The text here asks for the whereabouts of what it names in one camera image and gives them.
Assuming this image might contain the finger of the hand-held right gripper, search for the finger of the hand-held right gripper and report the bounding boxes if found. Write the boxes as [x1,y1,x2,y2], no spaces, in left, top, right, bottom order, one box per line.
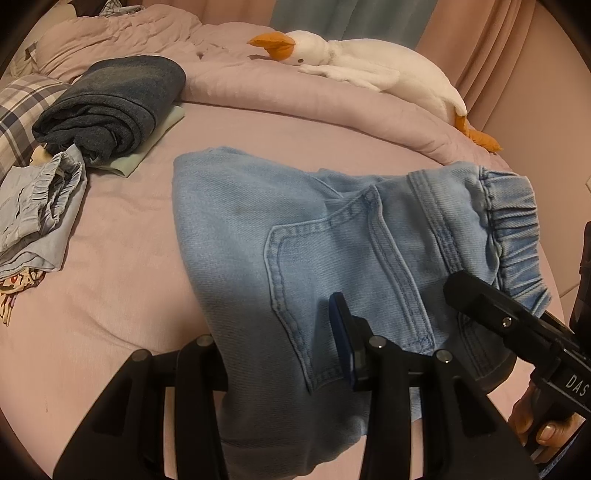
[443,270,583,370]

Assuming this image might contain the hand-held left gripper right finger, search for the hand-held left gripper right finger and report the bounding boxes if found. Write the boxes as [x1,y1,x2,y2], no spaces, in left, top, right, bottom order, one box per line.
[329,292,539,480]

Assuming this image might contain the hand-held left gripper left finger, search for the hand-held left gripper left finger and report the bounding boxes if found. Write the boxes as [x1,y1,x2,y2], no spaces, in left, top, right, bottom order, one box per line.
[53,335,229,480]

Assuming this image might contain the light blue denim pants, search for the light blue denim pants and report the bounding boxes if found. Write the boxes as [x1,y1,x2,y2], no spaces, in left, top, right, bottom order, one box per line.
[172,147,552,480]

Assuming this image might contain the pale blue folded pants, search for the pale blue folded pants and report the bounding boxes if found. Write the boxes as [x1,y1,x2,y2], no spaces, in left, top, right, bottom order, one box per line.
[0,148,88,273]

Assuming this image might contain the person's right hand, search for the person's right hand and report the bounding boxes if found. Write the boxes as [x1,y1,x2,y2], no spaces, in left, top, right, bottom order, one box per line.
[508,385,589,450]

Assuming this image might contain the pink bed sheet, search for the pink bed sheet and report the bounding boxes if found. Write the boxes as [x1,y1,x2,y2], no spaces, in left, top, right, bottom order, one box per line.
[0,102,568,480]

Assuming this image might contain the cartoon print cloth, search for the cartoon print cloth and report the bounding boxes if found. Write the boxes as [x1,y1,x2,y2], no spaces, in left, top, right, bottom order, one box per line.
[0,268,47,326]

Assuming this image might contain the light green folded cloth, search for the light green folded cloth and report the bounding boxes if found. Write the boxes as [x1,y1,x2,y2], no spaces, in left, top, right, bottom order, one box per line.
[85,105,185,178]

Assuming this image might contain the pink curtain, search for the pink curtain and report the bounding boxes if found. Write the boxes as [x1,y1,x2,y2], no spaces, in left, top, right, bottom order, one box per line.
[413,0,591,185]

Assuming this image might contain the pink comforter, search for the pink comforter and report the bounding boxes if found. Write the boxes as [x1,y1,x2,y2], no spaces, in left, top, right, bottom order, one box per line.
[34,4,509,167]

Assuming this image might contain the white goose plush toy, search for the white goose plush toy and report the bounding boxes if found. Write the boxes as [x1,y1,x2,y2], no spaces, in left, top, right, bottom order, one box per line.
[247,30,503,154]

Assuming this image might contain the dark grey folded garment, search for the dark grey folded garment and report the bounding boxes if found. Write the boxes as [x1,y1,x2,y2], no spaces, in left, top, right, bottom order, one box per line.
[32,55,187,162]

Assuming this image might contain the teal curtain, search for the teal curtain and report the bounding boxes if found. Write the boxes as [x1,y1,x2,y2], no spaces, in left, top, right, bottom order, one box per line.
[269,0,437,43]

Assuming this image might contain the plaid pillow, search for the plaid pillow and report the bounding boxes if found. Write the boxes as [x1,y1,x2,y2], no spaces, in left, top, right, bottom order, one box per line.
[0,76,72,185]

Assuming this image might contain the cream pillow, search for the cream pillow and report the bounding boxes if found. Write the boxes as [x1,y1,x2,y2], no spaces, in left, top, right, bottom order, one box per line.
[7,39,47,81]

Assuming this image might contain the checked cloth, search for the checked cloth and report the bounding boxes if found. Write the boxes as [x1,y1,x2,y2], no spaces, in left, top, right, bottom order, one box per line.
[99,0,145,17]

